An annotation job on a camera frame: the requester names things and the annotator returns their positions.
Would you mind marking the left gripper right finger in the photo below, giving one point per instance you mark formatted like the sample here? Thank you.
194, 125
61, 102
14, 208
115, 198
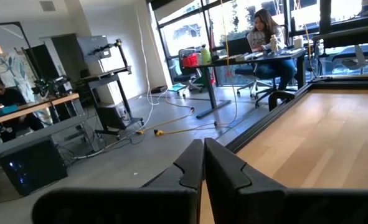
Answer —
264, 205

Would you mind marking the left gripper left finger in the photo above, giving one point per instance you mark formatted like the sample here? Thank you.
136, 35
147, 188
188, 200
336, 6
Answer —
124, 205

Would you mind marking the black background robot arm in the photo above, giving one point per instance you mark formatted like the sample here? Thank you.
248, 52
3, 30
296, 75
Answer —
50, 85

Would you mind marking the black computer tower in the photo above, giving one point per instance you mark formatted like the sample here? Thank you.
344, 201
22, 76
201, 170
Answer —
31, 168

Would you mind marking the black office desk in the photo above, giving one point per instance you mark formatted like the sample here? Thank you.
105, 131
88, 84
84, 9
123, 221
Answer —
210, 90

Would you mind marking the black rolling cart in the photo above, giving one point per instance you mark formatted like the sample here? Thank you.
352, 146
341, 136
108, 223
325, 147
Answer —
107, 77

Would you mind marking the wooden work table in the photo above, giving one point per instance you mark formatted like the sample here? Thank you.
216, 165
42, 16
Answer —
46, 101

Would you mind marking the black office chair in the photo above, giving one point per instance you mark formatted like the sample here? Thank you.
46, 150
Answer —
183, 77
244, 71

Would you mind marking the teal box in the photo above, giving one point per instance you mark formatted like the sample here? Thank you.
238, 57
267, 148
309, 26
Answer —
6, 109

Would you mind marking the red basket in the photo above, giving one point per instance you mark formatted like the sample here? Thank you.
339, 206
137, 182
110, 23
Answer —
190, 61

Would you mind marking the person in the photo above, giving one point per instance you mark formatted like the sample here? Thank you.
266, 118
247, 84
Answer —
6, 98
264, 34

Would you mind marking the green bottle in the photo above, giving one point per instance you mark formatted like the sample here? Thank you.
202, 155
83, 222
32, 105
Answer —
205, 56

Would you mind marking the black laptop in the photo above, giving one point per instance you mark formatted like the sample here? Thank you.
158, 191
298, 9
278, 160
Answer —
239, 46

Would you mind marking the cream bottle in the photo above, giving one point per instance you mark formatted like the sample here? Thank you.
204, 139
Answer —
274, 43

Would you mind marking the white cup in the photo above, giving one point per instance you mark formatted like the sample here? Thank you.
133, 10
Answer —
298, 42

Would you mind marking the blue leaf artwork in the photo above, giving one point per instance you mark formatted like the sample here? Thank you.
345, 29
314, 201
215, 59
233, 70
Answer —
6, 71

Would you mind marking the grey side desk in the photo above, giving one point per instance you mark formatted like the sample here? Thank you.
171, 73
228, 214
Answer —
348, 35

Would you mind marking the black light stand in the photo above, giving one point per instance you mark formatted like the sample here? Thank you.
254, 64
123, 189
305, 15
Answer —
25, 35

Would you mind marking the black metal table frame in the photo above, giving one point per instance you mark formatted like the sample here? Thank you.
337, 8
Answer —
264, 121

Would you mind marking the black stand post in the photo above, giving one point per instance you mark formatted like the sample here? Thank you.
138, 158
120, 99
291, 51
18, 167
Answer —
325, 15

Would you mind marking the wall air vent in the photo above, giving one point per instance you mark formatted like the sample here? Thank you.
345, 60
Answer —
47, 5

